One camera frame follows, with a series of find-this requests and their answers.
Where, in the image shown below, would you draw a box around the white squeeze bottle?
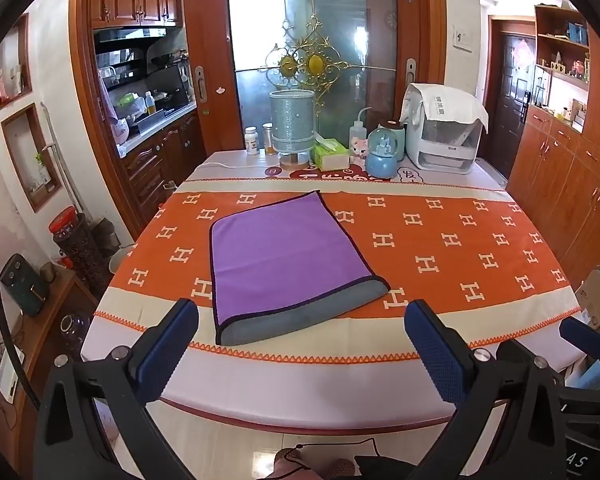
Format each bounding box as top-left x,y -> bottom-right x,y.
349,107 -> 373,158

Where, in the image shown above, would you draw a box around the black air fryer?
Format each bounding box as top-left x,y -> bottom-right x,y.
0,253 -> 51,318

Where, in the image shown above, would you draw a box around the wooden wall shelf cabinet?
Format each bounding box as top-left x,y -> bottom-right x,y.
506,4 -> 600,291

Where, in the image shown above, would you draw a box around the glass sliding door gold ornament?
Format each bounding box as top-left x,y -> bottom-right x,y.
182,0 -> 448,156

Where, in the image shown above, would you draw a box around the wooden side table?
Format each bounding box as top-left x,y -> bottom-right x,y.
0,260 -> 101,476

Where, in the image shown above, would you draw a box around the clear glass jar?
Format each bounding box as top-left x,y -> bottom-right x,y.
60,312 -> 91,353

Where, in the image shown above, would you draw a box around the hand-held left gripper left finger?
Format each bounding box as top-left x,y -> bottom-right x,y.
32,298 -> 201,480

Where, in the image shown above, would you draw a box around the dark woven stand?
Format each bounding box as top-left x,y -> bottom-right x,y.
53,213 -> 113,287

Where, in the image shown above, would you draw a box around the blue snow globe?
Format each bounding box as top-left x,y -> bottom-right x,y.
365,126 -> 400,179

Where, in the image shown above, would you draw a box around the thin black cable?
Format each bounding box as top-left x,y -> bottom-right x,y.
274,437 -> 381,471

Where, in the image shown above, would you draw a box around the green and white plastic bag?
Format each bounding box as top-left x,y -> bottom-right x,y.
117,92 -> 147,121

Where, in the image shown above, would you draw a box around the thick black cable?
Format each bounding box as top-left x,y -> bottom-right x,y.
0,207 -> 43,413

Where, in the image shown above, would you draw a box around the dark brown entrance door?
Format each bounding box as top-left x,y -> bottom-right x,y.
487,15 -> 537,178

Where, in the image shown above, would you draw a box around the purple and grey towel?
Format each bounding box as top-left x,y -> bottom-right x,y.
209,190 -> 391,346

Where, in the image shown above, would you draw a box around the pink cat figurine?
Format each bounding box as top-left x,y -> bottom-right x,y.
349,140 -> 372,168

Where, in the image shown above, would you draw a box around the white power cord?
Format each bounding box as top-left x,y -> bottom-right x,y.
196,160 -> 281,171

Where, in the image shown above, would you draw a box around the wooden lower kitchen cabinets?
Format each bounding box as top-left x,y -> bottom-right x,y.
120,112 -> 207,221

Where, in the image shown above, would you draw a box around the orange patterned tablecloth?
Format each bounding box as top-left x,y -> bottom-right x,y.
80,150 -> 583,433

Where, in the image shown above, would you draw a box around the cardboard box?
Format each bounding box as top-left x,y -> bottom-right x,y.
577,262 -> 600,330

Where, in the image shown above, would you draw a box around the white cloth cover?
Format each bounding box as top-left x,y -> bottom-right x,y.
400,82 -> 490,135

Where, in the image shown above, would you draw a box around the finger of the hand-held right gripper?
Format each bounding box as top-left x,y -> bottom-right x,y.
559,317 -> 600,361

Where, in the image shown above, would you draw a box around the wooden framed wall niche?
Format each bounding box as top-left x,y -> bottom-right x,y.
0,12 -> 33,111
1,103 -> 63,213

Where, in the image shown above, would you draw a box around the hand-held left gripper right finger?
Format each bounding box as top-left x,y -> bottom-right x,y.
403,298 -> 569,480

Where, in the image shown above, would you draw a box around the white countertop appliance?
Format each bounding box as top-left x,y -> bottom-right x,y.
403,83 -> 482,175

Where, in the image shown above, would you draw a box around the person's brown slipper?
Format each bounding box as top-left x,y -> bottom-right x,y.
273,449 -> 313,480
320,458 -> 357,480

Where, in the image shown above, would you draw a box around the red lidded jar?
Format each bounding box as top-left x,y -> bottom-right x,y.
49,206 -> 81,241

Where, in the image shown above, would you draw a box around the green tissue box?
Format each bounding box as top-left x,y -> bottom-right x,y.
312,138 -> 351,172

